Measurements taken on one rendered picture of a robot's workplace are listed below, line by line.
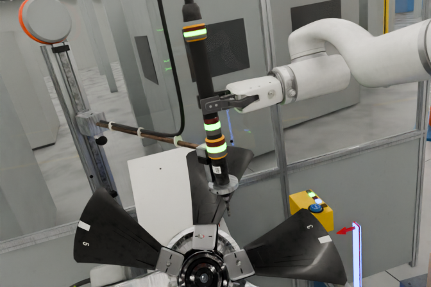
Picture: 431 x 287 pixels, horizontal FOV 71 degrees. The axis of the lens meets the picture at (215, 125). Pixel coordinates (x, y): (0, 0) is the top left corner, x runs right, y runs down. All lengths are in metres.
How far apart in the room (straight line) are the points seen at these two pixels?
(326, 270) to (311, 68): 0.50
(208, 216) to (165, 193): 0.29
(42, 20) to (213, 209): 0.83
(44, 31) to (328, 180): 1.49
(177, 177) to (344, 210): 1.15
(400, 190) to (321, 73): 1.54
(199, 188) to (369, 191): 1.30
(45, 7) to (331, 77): 0.94
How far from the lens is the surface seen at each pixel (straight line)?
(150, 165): 1.13
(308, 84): 0.67
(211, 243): 0.83
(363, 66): 0.58
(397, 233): 2.33
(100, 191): 0.85
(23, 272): 1.83
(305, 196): 1.28
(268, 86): 0.63
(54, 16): 1.22
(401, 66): 0.55
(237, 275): 0.85
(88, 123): 1.13
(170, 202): 1.09
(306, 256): 0.88
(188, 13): 0.61
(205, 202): 0.87
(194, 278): 0.80
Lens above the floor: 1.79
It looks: 20 degrees down
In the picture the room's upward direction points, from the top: 10 degrees counter-clockwise
